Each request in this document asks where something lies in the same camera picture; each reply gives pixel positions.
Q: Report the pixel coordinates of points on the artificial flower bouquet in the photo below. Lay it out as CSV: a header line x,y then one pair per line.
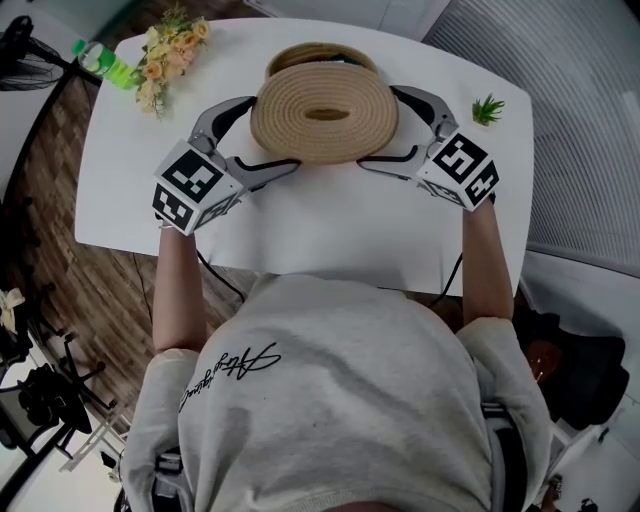
x,y
170,55

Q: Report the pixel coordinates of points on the person's grey shirt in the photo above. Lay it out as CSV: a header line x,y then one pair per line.
x,y
340,400

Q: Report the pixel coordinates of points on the black mesh office chair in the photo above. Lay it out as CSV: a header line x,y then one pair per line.
x,y
590,380

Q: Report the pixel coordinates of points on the black swivel office chair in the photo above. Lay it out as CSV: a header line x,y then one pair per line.
x,y
45,400

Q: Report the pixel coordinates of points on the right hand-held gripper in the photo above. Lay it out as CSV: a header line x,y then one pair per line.
x,y
460,165

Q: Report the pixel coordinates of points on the person's left forearm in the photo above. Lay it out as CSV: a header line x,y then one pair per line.
x,y
175,290

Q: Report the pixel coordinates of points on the cream cloth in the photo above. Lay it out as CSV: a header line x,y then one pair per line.
x,y
10,305

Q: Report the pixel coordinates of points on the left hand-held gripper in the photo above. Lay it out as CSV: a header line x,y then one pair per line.
x,y
190,175

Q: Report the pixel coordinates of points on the white metal rack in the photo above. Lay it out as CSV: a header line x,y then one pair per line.
x,y
95,440

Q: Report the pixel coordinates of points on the brown leather bag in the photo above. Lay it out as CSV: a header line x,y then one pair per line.
x,y
545,360

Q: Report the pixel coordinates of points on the white drawer unit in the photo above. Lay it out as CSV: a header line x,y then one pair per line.
x,y
570,450

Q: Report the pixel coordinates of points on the black standing fan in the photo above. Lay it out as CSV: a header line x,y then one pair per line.
x,y
25,55

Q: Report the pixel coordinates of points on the white window blinds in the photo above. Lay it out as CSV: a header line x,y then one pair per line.
x,y
575,125

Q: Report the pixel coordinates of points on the person's right forearm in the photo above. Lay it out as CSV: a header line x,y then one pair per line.
x,y
485,265

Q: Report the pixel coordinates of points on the small green potted plant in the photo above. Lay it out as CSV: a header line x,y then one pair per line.
x,y
487,110

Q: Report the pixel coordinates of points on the green drink bottle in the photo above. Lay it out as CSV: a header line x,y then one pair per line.
x,y
107,65

